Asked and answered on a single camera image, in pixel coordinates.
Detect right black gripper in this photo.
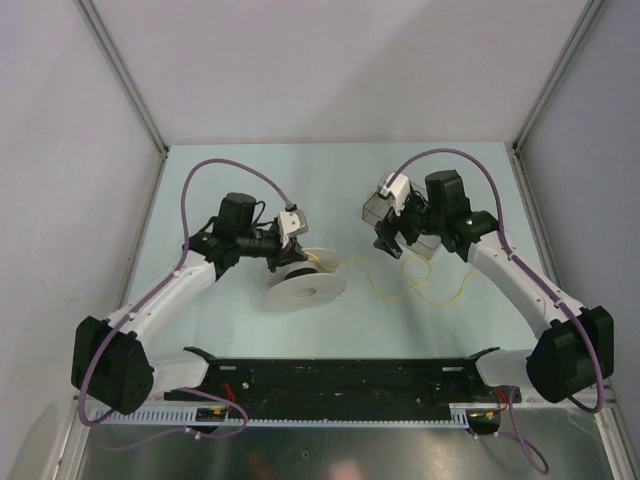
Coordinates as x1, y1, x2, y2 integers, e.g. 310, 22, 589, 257
375, 188, 446, 258

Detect yellow cable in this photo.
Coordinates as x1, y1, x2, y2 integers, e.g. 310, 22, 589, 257
305, 252, 479, 307

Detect white plastic spool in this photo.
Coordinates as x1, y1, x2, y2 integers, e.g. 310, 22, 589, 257
264, 248, 347, 312

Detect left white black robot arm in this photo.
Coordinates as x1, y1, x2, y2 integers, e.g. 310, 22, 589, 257
71, 193, 308, 414

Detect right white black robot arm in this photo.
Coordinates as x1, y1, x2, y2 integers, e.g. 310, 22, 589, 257
374, 170, 614, 403

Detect clear plastic box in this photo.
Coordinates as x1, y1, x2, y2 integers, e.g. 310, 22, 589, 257
361, 186, 441, 260

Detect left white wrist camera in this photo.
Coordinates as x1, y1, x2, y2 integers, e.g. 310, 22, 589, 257
276, 204, 309, 247

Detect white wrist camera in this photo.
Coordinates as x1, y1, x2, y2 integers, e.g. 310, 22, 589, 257
377, 172, 411, 216
276, 204, 309, 247

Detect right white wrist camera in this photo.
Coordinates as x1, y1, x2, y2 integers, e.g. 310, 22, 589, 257
377, 172, 411, 216

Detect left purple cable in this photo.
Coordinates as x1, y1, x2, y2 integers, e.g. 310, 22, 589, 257
79, 158, 299, 451

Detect purple cable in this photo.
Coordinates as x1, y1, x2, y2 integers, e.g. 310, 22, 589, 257
379, 148, 609, 474
79, 158, 299, 451

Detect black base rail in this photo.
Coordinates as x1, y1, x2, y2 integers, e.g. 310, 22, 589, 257
164, 355, 519, 420

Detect right aluminium frame post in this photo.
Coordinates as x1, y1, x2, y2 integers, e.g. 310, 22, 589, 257
507, 0, 604, 156

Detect aluminium frame post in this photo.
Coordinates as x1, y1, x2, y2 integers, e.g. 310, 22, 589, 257
77, 0, 169, 156
507, 0, 604, 156

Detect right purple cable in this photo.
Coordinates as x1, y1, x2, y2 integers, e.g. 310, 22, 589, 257
379, 148, 609, 474

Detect white slotted cable duct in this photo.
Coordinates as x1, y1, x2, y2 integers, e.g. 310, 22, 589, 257
102, 405, 469, 429

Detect left aluminium frame post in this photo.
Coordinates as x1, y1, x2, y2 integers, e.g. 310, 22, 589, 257
77, 0, 169, 156

